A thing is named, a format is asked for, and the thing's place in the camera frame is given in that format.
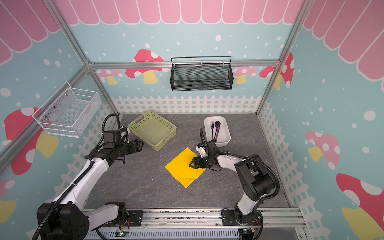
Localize black corrugated cable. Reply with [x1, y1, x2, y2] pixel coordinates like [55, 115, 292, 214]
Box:
[31, 113, 121, 240]
[199, 128, 280, 200]

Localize dark purple fork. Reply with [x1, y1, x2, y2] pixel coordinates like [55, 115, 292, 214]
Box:
[210, 121, 215, 140]

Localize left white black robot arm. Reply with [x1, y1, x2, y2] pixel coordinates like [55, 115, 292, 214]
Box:
[32, 139, 144, 240]

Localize yellow paper napkin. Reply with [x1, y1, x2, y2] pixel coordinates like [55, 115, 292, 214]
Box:
[165, 148, 205, 188]

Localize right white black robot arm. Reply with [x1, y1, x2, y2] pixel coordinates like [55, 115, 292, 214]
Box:
[189, 152, 281, 226]

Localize green circuit board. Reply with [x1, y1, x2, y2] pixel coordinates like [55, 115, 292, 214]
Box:
[115, 230, 130, 238]

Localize right black corrugated cable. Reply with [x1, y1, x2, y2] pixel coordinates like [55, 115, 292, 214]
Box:
[199, 128, 280, 200]

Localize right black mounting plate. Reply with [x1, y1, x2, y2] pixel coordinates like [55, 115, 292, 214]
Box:
[221, 208, 264, 226]

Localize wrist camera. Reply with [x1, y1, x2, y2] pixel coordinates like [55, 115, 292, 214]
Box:
[104, 127, 129, 146]
[196, 144, 207, 158]

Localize dark purple spoon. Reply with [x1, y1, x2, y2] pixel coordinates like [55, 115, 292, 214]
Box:
[213, 120, 222, 143]

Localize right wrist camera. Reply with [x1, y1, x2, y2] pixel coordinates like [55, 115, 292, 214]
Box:
[196, 144, 207, 158]

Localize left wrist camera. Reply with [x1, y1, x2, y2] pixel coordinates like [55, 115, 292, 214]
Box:
[104, 127, 129, 146]

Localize green plastic basket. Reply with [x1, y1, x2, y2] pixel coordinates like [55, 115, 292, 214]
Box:
[128, 111, 177, 152]

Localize white wire mesh basket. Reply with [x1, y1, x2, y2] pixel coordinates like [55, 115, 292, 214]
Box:
[32, 82, 102, 138]

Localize white plastic bin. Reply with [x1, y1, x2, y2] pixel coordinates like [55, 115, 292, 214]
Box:
[204, 116, 231, 148]

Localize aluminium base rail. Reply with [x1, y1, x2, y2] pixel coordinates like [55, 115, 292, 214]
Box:
[85, 208, 311, 240]

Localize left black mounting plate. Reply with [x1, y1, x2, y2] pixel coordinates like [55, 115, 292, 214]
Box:
[103, 210, 144, 227]

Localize left black corrugated cable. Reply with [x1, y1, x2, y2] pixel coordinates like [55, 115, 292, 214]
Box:
[31, 113, 121, 240]

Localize black wire mesh basket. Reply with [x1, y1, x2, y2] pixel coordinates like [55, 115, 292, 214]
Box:
[170, 56, 234, 91]

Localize black mounting plate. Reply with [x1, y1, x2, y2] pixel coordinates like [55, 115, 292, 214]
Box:
[103, 210, 144, 227]
[221, 208, 264, 226]

